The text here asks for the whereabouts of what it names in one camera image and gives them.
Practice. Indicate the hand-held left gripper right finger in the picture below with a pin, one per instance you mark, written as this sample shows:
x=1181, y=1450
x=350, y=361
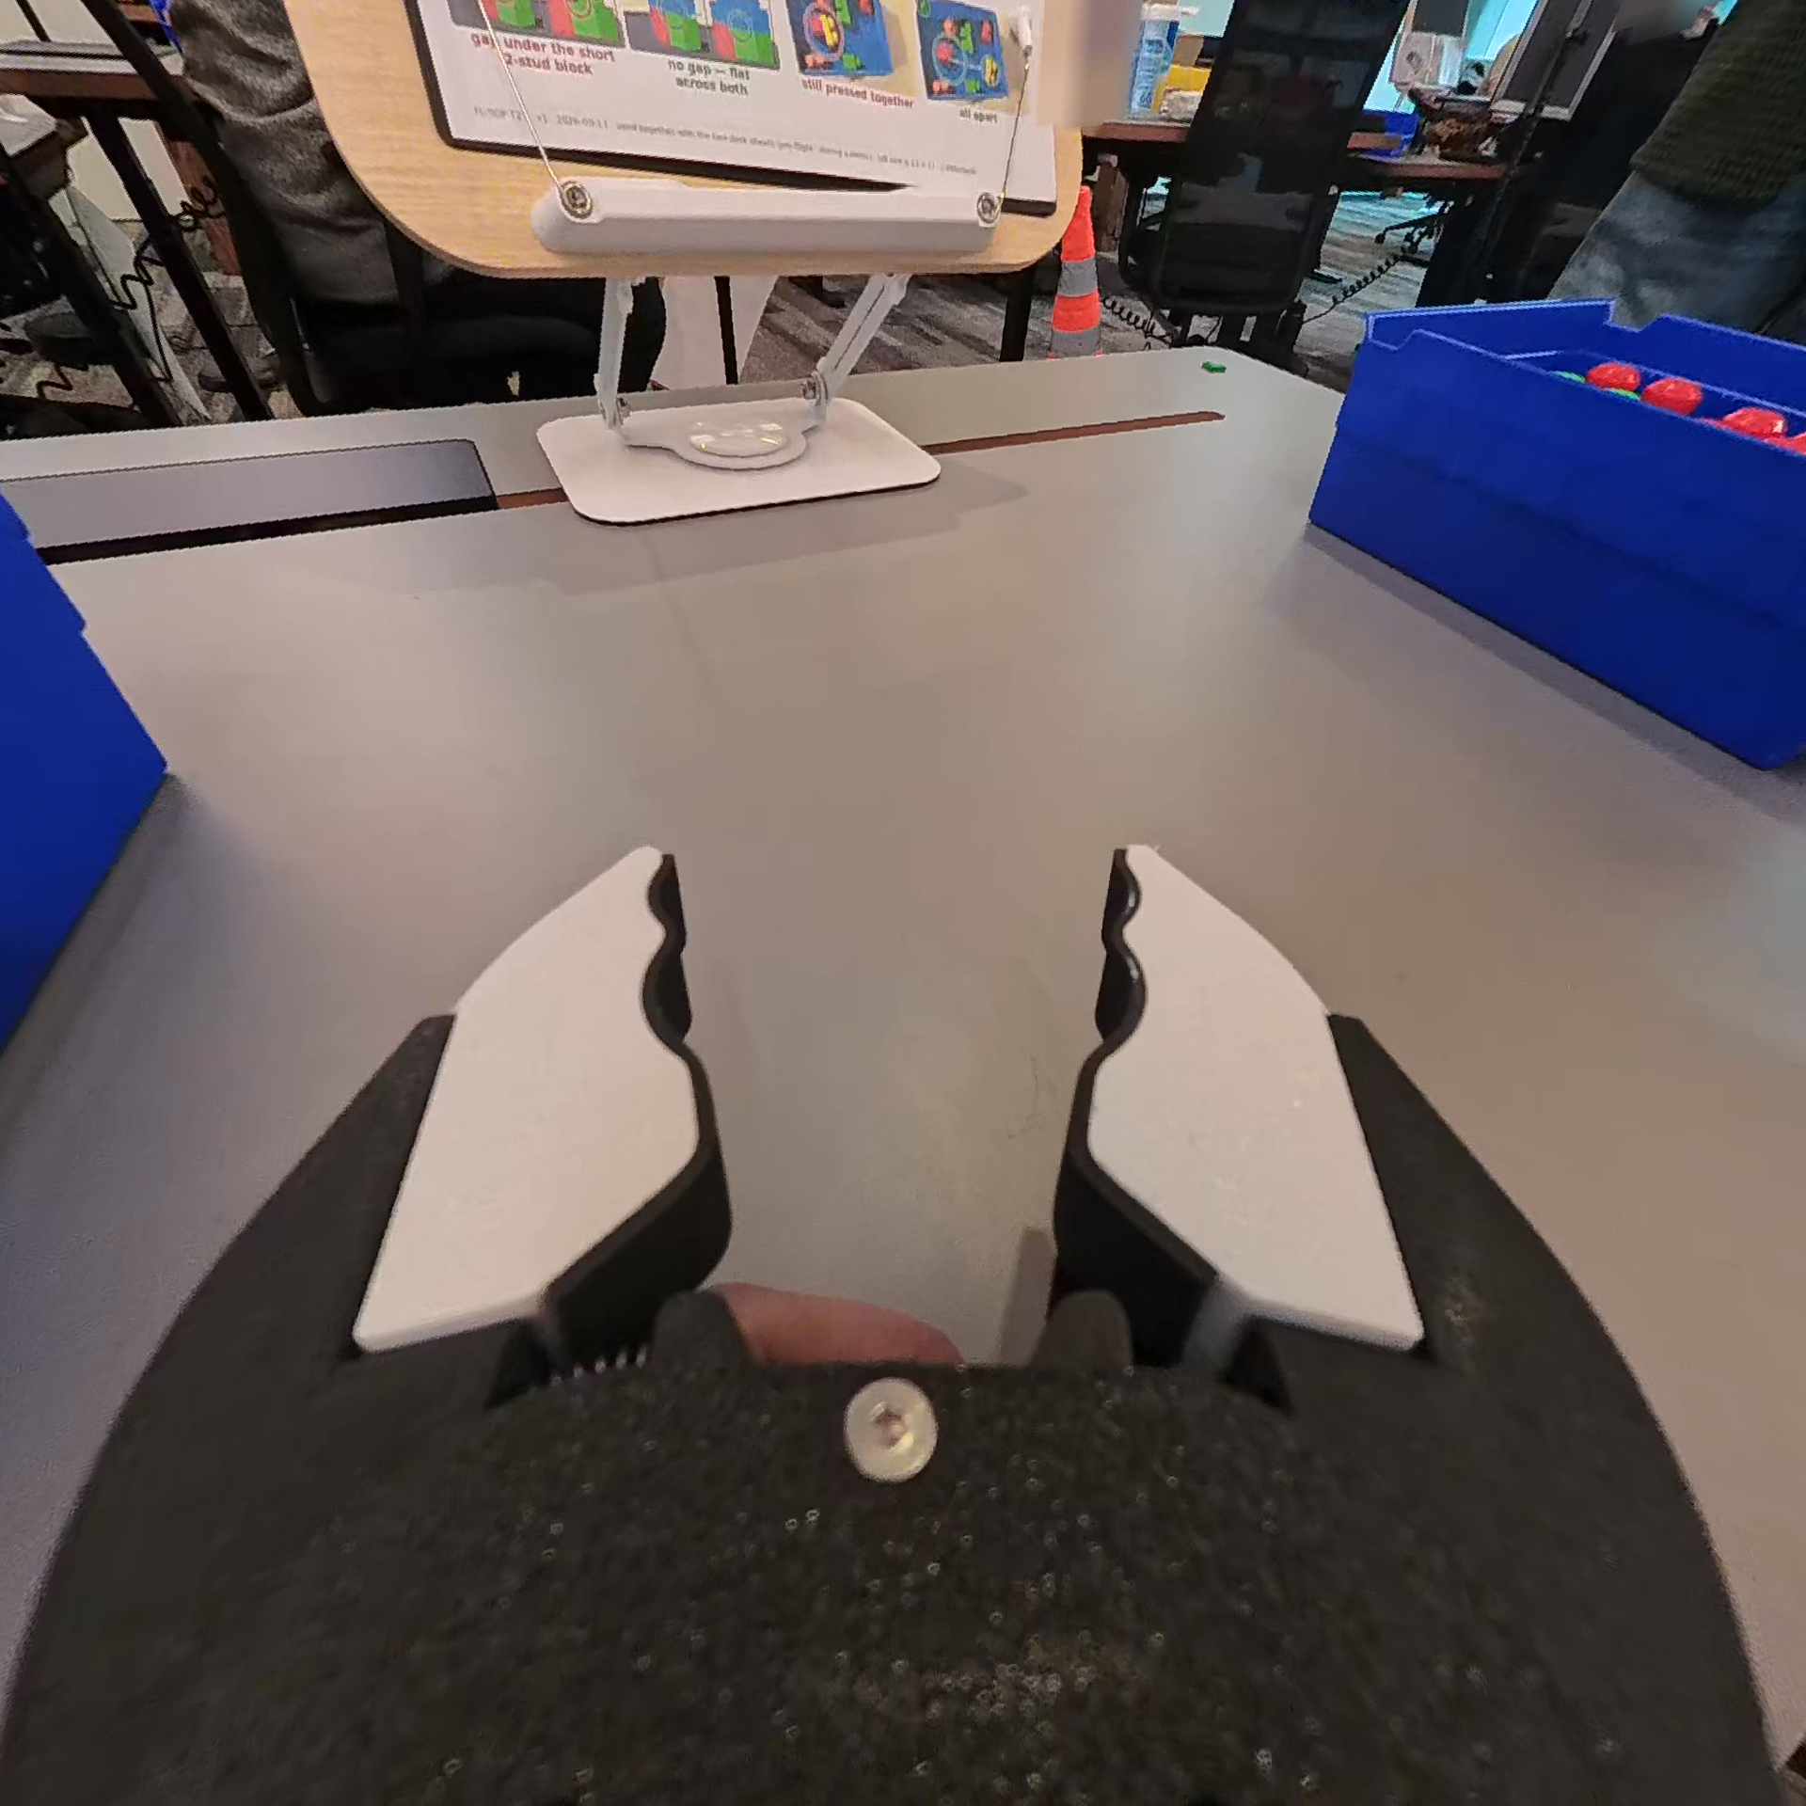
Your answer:
x=1257, y=1157

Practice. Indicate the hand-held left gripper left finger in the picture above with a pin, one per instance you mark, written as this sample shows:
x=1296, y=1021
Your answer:
x=523, y=1157

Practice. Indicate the blue plastic bin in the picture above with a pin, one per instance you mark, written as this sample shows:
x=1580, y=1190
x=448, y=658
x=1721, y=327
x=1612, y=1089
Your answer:
x=56, y=762
x=1524, y=536

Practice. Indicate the red two-stud toy block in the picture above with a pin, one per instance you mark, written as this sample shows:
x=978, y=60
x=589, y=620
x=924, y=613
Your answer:
x=1755, y=423

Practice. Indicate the black flat panel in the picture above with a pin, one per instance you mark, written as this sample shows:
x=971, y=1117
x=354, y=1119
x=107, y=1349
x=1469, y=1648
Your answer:
x=226, y=494

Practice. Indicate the white book stand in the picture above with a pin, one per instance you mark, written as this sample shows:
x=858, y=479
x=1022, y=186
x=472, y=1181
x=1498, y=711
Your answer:
x=875, y=451

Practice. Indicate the red toy building block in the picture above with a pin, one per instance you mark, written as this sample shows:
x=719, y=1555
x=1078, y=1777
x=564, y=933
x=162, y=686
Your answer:
x=1614, y=376
x=1676, y=395

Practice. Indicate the orange traffic cone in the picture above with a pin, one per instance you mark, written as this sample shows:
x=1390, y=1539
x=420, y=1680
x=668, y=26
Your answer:
x=1078, y=297

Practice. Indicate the black office chair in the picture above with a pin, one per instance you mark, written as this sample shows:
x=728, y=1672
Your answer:
x=1257, y=169

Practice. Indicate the wooden display board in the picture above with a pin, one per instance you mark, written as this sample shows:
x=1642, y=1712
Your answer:
x=367, y=141

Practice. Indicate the printed instruction sheet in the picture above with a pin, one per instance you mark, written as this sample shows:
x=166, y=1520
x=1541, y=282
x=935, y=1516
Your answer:
x=706, y=113

